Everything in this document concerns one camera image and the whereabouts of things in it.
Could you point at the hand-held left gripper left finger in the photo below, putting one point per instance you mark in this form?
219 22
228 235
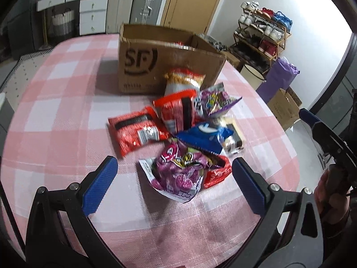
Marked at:
100 184

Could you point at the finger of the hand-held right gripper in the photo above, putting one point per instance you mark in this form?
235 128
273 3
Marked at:
309 115

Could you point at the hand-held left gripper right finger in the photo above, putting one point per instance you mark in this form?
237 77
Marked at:
248 184

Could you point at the blue cookie packet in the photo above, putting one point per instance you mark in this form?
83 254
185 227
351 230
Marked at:
205 136

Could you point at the large purple candy packet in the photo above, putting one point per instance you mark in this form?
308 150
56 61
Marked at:
175 173

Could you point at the brown cardboard box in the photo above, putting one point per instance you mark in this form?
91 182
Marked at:
139 61

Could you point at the person's right hand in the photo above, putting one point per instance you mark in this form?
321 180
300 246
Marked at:
326 198

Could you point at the floor cardboard box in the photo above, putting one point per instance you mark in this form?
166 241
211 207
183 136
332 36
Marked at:
284 109

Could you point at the plain red snack packet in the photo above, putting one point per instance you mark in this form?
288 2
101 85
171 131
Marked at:
219 173

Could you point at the dark chocolate box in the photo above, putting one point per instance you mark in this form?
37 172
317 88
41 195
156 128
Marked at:
235 141

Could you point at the purple bag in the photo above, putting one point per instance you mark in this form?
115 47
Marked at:
279 78

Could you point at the red black-striped snack packet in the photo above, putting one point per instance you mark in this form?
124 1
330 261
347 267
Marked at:
174 111
131 131

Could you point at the white round bucket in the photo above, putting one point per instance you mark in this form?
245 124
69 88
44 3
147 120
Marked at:
252 74

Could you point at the wooden shoe rack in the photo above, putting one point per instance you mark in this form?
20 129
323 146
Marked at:
280 43

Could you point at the pink checkered tablecloth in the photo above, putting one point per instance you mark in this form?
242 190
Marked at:
64 103

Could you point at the small purple candy packet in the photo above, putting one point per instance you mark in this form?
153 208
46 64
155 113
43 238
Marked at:
216 100

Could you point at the rows of shoes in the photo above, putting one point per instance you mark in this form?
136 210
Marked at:
267 29

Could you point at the white noodle snack packet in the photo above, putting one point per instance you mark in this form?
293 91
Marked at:
182 82

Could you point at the wooden door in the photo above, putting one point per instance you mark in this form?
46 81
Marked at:
192 2

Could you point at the woven laundry basket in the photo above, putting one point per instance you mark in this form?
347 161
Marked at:
63 22

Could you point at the dark cabinet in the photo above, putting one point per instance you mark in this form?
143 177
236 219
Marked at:
22 28

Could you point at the white drawer cabinet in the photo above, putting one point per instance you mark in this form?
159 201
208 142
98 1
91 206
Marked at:
92 8

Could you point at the white suitcase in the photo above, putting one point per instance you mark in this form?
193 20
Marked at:
120 5

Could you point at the silver suitcase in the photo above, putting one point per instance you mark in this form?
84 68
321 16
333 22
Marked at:
147 4

